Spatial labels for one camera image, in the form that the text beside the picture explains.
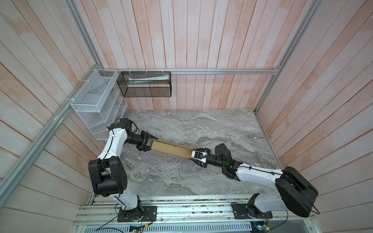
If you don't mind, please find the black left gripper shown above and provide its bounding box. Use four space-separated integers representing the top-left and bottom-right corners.
124 130 158 152

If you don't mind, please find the brown cardboard box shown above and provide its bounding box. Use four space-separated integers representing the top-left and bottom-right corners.
150 140 194 159

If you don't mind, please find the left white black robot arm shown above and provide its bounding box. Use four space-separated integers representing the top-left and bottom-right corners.
88 118 157 212

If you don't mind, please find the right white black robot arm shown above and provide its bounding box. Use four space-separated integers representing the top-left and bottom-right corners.
190 144 318 218

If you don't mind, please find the white paper in black basket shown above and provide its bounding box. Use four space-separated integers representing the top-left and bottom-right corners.
128 75 170 84

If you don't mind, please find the right green circuit board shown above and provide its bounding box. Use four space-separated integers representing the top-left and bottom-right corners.
251 222 268 233

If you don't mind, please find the green circuit board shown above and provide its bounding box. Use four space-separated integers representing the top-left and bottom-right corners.
251 222 268 233
129 226 143 233

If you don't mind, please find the left green circuit board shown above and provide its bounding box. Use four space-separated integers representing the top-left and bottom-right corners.
129 226 143 233

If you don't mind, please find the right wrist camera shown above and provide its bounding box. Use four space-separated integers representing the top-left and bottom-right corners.
193 148 211 159

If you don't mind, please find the black wire mesh basket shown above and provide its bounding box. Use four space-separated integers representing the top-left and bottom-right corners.
117 71 173 98

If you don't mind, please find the white wire mesh shelf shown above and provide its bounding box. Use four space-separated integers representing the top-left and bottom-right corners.
71 69 128 141

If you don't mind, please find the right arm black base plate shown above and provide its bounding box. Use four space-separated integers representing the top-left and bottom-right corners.
231 202 273 220

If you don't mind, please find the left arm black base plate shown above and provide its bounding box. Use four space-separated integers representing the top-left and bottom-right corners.
117 206 157 222

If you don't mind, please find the white slotted cable duct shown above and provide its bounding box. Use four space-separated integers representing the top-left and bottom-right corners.
84 221 252 233

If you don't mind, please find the aluminium mounting rail frame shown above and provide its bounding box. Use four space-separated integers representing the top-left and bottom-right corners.
72 193 315 226

